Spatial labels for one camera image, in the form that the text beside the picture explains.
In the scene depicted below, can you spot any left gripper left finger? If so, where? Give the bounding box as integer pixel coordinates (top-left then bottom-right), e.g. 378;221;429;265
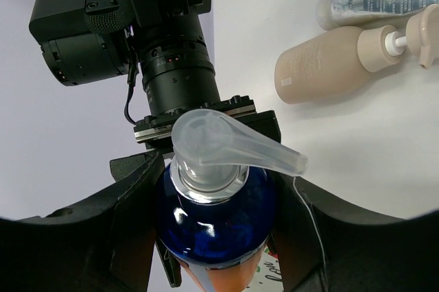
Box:
1;154;164;291

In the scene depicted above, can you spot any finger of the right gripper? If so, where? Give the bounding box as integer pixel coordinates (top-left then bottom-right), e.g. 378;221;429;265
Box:
156;237;182;288

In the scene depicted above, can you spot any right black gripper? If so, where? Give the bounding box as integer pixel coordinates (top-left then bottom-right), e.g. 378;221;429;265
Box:
108;95;284;183

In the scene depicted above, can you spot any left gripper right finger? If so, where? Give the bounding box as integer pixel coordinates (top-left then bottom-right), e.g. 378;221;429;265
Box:
272;173;438;291

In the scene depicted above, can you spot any orange blue spray bottle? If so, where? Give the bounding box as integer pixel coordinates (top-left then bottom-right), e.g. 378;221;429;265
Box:
155;109;307;291

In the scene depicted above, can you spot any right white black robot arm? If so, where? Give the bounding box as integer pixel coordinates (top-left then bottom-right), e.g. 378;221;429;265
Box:
29;0;281;291

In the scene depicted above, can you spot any beige pump lotion bottle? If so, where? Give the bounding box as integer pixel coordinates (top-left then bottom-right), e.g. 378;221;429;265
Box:
274;4;438;104

